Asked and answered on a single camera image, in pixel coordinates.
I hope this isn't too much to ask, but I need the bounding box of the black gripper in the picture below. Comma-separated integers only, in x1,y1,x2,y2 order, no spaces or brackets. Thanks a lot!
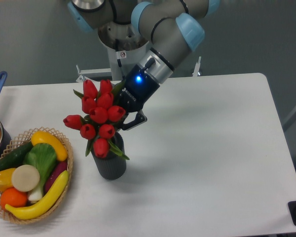
115,65,160,131

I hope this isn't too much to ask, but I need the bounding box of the red tulip bouquet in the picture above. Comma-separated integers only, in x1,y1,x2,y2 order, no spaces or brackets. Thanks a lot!
63,79,129,160

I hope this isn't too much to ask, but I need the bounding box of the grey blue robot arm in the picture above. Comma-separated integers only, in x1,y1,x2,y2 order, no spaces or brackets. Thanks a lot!
68,0,220,130

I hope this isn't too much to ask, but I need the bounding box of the dark grey ribbed vase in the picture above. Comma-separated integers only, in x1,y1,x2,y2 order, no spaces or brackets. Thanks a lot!
91,133,128,180

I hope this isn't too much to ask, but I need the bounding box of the yellow squash upper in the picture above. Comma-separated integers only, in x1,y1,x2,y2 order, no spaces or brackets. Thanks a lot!
31,131,68,161

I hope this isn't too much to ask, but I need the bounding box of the purple sweet potato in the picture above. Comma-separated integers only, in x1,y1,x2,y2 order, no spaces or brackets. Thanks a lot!
44,161,67,194

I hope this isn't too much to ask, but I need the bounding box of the green bok choy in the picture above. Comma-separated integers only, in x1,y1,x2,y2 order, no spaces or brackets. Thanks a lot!
23,143,57,204

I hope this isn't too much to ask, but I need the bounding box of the woven wicker basket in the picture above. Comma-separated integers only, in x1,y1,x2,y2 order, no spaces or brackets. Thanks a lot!
0,127,74,225

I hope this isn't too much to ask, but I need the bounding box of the beige round disc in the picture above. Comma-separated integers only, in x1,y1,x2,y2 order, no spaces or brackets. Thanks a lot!
11,164,40,192

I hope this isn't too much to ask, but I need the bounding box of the green cucumber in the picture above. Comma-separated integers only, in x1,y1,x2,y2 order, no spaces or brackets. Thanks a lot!
0,142,33,171

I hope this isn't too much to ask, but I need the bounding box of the yellow banana shaped squash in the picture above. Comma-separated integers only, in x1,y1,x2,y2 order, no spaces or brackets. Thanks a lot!
5,170,69,220

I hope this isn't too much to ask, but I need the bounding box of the yellow bell pepper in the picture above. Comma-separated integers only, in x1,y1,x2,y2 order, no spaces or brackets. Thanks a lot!
0,168,16,192

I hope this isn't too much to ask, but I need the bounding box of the orange fruit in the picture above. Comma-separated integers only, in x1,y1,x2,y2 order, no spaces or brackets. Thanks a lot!
0,188,28,210

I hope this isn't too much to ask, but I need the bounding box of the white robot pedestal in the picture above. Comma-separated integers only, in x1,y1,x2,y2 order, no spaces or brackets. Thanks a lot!
106,43,148,80

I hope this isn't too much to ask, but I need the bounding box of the white metal base frame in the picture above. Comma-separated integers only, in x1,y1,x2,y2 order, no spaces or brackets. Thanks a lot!
75,56,203,83

